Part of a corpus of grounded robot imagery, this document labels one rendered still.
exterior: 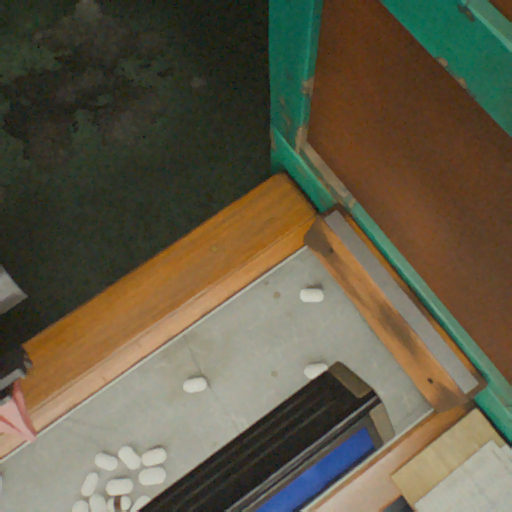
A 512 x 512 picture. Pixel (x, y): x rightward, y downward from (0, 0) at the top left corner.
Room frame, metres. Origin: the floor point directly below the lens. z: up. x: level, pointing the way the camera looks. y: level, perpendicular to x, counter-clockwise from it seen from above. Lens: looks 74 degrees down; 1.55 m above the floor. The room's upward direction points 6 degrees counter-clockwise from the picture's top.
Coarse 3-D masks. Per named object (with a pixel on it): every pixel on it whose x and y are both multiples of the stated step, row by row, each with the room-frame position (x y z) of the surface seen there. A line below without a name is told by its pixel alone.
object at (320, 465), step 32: (320, 384) 0.02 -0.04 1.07; (352, 384) 0.02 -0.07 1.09; (288, 416) 0.00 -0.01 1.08; (320, 416) 0.00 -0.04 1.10; (352, 416) -0.01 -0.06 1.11; (384, 416) -0.01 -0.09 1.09; (224, 448) -0.02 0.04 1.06; (256, 448) -0.02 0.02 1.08; (288, 448) -0.02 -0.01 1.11; (320, 448) -0.03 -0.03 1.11; (352, 448) -0.03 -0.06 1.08; (192, 480) -0.04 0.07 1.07; (224, 480) -0.04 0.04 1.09; (256, 480) -0.04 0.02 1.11; (288, 480) -0.05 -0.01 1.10; (320, 480) -0.05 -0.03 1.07
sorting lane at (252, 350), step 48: (288, 288) 0.18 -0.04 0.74; (336, 288) 0.17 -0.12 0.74; (192, 336) 0.13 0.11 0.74; (240, 336) 0.12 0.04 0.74; (288, 336) 0.11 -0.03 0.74; (336, 336) 0.10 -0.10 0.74; (144, 384) 0.07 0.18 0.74; (240, 384) 0.05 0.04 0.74; (288, 384) 0.04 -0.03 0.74; (384, 384) 0.03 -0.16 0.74; (48, 432) 0.01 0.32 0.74; (96, 432) 0.01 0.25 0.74; (144, 432) 0.00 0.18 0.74; (192, 432) -0.01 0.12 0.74; (240, 432) -0.02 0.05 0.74; (48, 480) -0.05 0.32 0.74
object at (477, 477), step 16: (496, 448) -0.07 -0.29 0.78; (464, 464) -0.09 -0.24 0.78; (480, 464) -0.09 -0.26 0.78; (496, 464) -0.09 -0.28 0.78; (448, 480) -0.10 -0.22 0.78; (464, 480) -0.10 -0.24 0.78; (480, 480) -0.11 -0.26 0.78; (496, 480) -0.11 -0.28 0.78; (432, 496) -0.12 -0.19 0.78; (448, 496) -0.12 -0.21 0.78; (464, 496) -0.12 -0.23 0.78; (480, 496) -0.13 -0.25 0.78; (496, 496) -0.13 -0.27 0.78
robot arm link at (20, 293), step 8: (0, 264) 0.19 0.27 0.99; (0, 272) 0.18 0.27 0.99; (8, 272) 0.18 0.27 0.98; (0, 280) 0.17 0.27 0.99; (8, 280) 0.17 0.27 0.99; (16, 280) 0.18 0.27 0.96; (0, 288) 0.16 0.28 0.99; (8, 288) 0.16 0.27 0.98; (16, 288) 0.16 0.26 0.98; (24, 288) 0.17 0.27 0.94; (0, 296) 0.15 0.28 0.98; (8, 296) 0.15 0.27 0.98; (16, 296) 0.16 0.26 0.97; (24, 296) 0.16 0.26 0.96; (0, 304) 0.15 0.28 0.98; (8, 304) 0.15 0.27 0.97; (0, 312) 0.14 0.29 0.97
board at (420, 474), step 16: (464, 416) -0.03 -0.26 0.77; (480, 416) -0.03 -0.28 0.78; (448, 432) -0.04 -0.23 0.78; (464, 432) -0.05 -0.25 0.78; (480, 432) -0.05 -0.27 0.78; (432, 448) -0.06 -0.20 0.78; (448, 448) -0.06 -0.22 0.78; (464, 448) -0.07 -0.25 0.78; (480, 448) -0.07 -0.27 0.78; (416, 464) -0.08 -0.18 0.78; (432, 464) -0.08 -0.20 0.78; (448, 464) -0.08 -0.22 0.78; (400, 480) -0.10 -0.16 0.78; (416, 480) -0.10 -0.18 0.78; (432, 480) -0.10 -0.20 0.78; (416, 496) -0.12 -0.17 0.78
